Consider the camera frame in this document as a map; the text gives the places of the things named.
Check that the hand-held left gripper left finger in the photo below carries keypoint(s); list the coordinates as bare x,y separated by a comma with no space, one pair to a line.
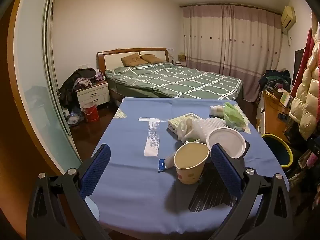
96,172

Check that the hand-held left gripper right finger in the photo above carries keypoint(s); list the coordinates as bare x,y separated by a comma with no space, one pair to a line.
225,170

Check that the white foam bowl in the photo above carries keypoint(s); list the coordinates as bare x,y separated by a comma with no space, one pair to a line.
225,137

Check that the paper cup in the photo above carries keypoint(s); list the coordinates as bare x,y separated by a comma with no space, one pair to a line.
187,175

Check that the white foam fruit net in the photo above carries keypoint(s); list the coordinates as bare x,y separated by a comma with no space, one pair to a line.
210,126

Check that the dark bin with yellow rim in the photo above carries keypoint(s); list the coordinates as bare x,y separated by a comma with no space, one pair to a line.
277,152

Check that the green plastic bag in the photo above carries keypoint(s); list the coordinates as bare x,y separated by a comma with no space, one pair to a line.
232,115

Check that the blue and white tube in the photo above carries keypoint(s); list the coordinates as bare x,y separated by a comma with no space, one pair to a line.
165,163

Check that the small white bottle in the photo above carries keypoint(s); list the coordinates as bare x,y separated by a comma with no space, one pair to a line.
216,110

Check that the white cardboard box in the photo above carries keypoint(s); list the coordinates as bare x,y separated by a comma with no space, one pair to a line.
182,120

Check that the blue star print tablecloth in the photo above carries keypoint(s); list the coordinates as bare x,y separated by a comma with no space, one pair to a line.
130,155

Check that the pile of bags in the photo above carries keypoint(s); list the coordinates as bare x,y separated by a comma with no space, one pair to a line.
73,117

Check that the red bucket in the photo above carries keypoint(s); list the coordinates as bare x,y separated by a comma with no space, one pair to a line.
90,112

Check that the wooden dresser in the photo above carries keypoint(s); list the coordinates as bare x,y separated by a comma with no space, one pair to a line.
271,110

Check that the dark shiny bag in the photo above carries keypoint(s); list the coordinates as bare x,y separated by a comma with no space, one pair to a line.
291,130

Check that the white nightstand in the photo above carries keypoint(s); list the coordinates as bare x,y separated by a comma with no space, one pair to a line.
92,95

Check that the small dark device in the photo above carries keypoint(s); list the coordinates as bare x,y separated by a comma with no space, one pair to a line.
283,116

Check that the pile of dark clothes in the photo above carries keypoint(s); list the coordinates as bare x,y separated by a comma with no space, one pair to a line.
72,82

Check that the green book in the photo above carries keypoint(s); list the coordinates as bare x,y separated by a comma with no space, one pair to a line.
285,98

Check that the green plaid duvet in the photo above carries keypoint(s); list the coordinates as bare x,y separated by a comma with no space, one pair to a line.
175,80

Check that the heap of clothes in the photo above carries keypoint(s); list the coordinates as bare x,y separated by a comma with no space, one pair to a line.
275,78

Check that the frosted glass wardrobe door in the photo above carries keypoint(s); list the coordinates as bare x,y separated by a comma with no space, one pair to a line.
37,80

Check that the cream puffer jacket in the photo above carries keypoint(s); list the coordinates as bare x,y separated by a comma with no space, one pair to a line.
310,92

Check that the wooden bed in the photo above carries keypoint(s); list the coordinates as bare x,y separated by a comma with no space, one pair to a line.
112,57

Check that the brown pillow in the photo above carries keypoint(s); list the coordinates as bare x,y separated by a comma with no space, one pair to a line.
132,60
152,58

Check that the pink and white curtain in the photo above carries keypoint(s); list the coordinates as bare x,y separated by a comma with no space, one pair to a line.
225,42

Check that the black television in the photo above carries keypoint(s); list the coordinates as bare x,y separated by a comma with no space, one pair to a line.
298,62

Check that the red garment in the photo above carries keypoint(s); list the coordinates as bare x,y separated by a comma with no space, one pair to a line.
303,62

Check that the wall air conditioner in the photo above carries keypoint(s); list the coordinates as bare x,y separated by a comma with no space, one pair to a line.
288,17

